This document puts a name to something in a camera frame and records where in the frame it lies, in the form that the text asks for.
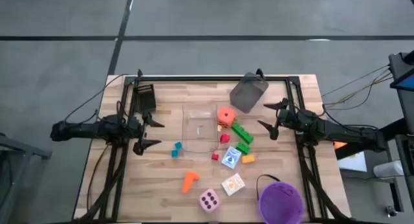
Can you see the orange foam die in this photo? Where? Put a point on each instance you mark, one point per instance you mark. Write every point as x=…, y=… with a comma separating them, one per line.
x=226, y=116

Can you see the small black caster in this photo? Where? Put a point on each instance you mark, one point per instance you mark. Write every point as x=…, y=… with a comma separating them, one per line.
x=391, y=211

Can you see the blue playing card box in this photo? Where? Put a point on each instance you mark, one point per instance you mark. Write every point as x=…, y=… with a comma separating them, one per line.
x=231, y=157

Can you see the grey metal cart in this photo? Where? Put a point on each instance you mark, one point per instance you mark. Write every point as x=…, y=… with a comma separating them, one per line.
x=19, y=152

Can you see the blue screen tablet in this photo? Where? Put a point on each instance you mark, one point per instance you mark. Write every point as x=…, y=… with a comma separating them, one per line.
x=404, y=81

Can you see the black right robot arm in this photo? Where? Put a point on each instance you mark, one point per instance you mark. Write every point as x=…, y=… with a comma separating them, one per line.
x=339, y=130

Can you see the orange object on floor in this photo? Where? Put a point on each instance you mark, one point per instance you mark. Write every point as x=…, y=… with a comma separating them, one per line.
x=340, y=145

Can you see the small red toy brick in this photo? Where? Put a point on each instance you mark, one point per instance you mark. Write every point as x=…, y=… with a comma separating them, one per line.
x=215, y=156

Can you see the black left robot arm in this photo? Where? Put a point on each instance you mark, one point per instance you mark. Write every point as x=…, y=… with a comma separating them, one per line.
x=84, y=130

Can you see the white paper sheet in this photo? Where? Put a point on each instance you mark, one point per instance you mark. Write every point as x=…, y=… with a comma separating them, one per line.
x=354, y=162

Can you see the long green toy brick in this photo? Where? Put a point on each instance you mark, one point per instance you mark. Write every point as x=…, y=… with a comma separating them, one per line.
x=242, y=132

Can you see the orange playing card box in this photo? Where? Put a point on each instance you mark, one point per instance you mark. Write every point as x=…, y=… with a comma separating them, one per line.
x=233, y=184

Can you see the white paper towel roll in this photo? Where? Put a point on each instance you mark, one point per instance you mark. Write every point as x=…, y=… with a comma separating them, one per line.
x=388, y=169

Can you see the black mesh basket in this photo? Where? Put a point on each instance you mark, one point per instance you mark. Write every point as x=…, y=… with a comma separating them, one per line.
x=145, y=97

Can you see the grey fabric bin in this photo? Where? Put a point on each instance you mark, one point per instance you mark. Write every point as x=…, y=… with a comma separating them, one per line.
x=248, y=92

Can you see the pink foam die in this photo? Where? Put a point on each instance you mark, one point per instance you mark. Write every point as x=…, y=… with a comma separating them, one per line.
x=209, y=200

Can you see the black equipment stand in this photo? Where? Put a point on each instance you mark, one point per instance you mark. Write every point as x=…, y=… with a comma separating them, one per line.
x=404, y=104

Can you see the small yellow toy brick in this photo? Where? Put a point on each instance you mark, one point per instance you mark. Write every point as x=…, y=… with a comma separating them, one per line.
x=219, y=127

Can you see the clear plastic container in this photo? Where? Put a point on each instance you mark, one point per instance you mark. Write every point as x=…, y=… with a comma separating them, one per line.
x=200, y=128

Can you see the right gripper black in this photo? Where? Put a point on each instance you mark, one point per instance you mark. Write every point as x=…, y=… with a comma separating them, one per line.
x=288, y=119

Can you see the black aluminium table frame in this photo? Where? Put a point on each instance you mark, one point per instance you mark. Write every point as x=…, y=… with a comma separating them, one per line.
x=210, y=78

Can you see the orange angled toy brick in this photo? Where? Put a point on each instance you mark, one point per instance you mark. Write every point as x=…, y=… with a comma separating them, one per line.
x=189, y=181

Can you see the teal toy brick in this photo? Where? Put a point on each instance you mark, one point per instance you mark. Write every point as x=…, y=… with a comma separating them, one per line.
x=178, y=145
x=175, y=153

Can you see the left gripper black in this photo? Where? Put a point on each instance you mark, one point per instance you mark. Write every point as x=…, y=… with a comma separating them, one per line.
x=136, y=130

